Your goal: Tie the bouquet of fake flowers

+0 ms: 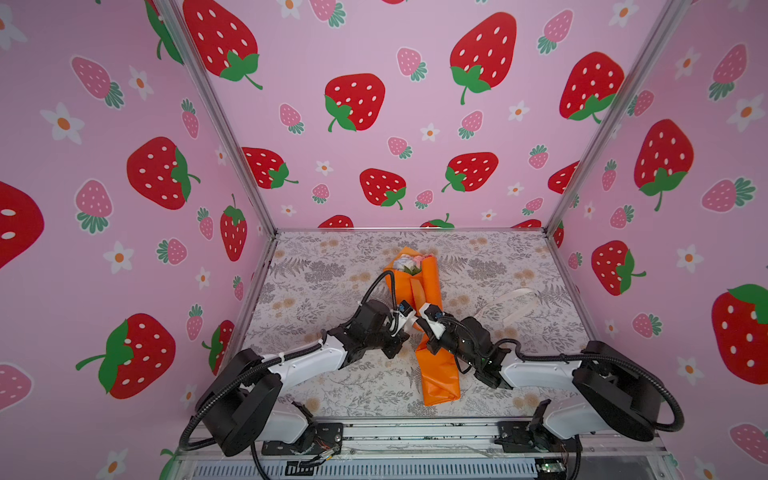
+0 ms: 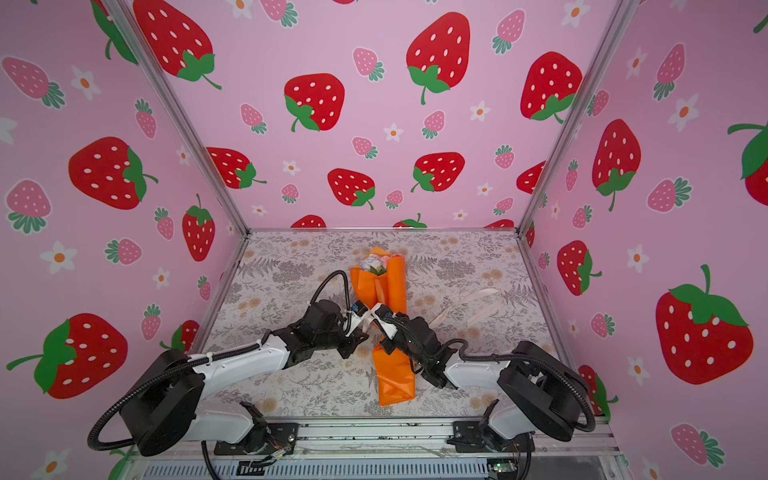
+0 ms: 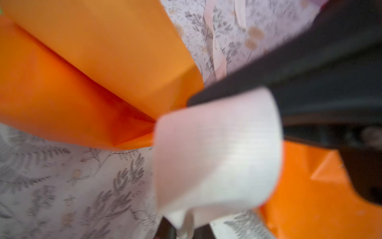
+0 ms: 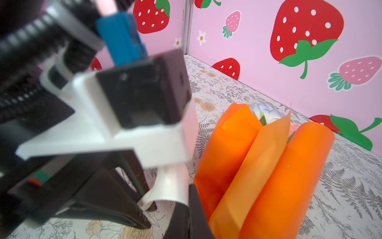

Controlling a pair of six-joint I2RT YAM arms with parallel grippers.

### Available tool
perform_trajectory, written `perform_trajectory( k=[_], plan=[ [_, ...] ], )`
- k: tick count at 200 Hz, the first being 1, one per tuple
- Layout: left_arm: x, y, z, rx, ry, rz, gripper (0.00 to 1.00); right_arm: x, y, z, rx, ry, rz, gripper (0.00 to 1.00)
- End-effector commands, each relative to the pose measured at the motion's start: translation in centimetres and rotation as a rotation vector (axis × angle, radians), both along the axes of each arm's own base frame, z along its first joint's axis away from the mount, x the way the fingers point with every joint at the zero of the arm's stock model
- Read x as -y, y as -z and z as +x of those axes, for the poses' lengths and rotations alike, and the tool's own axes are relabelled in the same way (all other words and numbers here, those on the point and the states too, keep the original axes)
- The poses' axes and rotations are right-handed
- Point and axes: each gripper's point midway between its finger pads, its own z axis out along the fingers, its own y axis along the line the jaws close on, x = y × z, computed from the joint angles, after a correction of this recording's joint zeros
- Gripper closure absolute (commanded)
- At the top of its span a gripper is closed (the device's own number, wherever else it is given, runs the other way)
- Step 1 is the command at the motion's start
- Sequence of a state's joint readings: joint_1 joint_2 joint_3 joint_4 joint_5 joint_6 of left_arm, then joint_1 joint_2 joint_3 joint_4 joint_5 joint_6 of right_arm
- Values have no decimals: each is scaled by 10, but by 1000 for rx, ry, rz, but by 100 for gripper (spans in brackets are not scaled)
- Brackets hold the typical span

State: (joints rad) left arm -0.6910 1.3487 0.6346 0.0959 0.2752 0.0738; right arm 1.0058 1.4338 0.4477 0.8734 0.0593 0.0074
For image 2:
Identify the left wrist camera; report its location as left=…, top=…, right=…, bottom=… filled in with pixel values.
left=346, top=301, right=373, bottom=336

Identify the aluminium front rail frame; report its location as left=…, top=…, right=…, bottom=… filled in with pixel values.
left=117, top=417, right=633, bottom=479

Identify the orange wrapping paper sheet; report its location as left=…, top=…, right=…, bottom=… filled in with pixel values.
left=350, top=247, right=415, bottom=407

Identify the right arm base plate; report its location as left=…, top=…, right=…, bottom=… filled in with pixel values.
left=446, top=421, right=535, bottom=453

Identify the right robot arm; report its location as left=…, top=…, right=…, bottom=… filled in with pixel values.
left=373, top=305, right=596, bottom=452

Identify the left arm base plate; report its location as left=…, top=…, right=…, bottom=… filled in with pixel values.
left=214, top=422, right=300, bottom=457

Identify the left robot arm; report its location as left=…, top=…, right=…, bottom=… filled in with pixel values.
left=87, top=300, right=371, bottom=457

